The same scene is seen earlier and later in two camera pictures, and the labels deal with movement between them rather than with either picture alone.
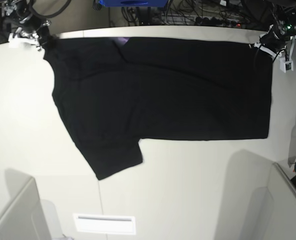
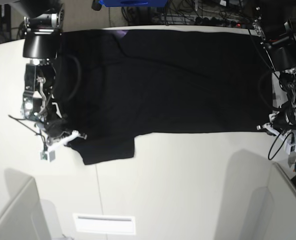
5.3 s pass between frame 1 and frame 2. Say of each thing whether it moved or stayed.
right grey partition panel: stayed
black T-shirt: moved
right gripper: moved
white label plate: stayed
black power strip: stayed
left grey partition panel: stayed
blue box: stayed
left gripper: moved
